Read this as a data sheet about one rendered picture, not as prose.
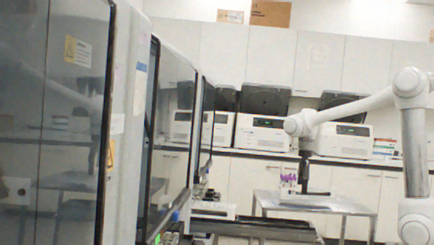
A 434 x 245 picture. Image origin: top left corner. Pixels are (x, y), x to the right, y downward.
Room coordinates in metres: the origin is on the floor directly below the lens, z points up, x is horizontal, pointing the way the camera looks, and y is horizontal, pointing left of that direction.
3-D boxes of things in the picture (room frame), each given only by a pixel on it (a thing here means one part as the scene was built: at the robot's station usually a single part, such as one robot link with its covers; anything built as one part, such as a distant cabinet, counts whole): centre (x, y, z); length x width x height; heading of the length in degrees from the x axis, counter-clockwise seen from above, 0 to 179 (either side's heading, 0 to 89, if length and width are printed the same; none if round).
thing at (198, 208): (1.73, 0.19, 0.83); 0.30 x 0.10 x 0.06; 91
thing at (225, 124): (4.33, 0.48, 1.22); 0.62 x 0.56 x 0.64; 179
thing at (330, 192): (2.11, -0.31, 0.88); 0.30 x 0.10 x 0.06; 96
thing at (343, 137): (4.35, -0.96, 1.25); 0.62 x 0.56 x 0.69; 0
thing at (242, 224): (1.73, 0.01, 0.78); 0.73 x 0.14 x 0.09; 91
